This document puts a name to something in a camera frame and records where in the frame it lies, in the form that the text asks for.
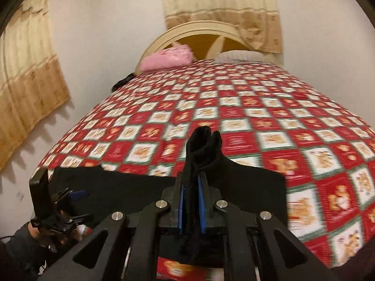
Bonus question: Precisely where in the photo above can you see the cream wooden headboard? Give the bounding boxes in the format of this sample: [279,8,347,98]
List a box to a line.
[135,20,255,75]

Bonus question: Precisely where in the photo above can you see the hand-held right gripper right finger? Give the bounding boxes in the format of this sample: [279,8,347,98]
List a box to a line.
[196,173,337,281]

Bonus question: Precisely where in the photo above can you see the person's left forearm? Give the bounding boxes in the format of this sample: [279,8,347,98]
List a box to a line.
[0,222,55,281]

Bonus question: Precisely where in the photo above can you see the beige floral curtain with valance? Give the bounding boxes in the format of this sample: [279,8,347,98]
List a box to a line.
[157,0,283,55]

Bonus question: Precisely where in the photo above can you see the black pants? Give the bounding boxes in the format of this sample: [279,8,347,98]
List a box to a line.
[48,126,289,270]

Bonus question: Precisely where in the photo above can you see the striped pillow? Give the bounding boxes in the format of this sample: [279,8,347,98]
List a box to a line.
[214,50,274,63]

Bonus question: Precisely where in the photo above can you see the bed with red bear bedspread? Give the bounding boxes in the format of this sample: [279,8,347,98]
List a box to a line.
[35,59,375,281]

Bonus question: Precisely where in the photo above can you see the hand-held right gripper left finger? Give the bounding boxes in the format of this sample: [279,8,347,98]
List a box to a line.
[37,173,188,281]

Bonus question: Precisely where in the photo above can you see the pink pillow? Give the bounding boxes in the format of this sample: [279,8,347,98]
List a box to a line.
[138,44,194,72]

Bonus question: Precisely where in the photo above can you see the dark patterned cloth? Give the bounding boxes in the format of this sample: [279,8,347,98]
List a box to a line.
[111,74,134,91]

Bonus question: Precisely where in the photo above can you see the person's left hand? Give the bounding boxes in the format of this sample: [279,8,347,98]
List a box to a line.
[29,222,84,248]

